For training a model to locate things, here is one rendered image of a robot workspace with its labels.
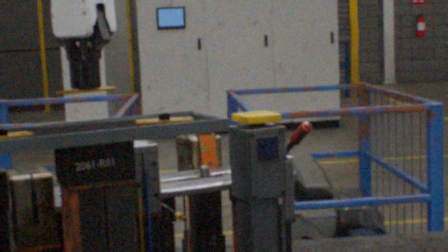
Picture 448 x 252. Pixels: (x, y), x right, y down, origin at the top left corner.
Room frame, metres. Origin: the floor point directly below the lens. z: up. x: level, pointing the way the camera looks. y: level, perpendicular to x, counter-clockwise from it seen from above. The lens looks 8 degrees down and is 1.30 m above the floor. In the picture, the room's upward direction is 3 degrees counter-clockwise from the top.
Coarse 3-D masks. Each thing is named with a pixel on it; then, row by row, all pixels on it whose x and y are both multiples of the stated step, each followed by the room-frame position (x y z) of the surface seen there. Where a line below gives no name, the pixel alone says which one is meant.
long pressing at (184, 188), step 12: (216, 168) 1.57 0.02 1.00; (228, 168) 1.57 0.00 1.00; (168, 180) 1.48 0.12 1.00; (192, 180) 1.46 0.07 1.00; (204, 180) 1.45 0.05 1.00; (216, 180) 1.45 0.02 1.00; (228, 180) 1.43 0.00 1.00; (168, 192) 1.37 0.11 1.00; (180, 192) 1.37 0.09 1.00; (192, 192) 1.38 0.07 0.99; (204, 192) 1.39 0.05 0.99; (60, 204) 1.29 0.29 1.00
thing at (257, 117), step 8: (248, 112) 1.19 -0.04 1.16; (256, 112) 1.19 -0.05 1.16; (264, 112) 1.18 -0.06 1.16; (272, 112) 1.18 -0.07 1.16; (232, 120) 1.19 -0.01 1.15; (240, 120) 1.16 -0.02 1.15; (248, 120) 1.13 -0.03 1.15; (256, 120) 1.14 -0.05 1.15; (264, 120) 1.14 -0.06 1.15; (272, 120) 1.15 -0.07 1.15; (280, 120) 1.16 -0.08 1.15
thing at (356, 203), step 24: (360, 96) 4.20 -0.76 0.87; (408, 96) 3.42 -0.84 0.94; (360, 120) 4.20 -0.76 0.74; (432, 120) 3.07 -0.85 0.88; (360, 144) 4.21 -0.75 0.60; (432, 144) 3.07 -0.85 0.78; (312, 168) 3.63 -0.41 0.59; (360, 168) 4.21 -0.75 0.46; (432, 168) 3.06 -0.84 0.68; (312, 192) 3.42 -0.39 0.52; (336, 192) 3.53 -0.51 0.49; (360, 192) 3.82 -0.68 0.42; (432, 192) 3.06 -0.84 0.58; (312, 216) 4.22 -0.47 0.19; (336, 216) 3.42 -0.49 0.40; (360, 216) 3.37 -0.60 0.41; (432, 216) 3.06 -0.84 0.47
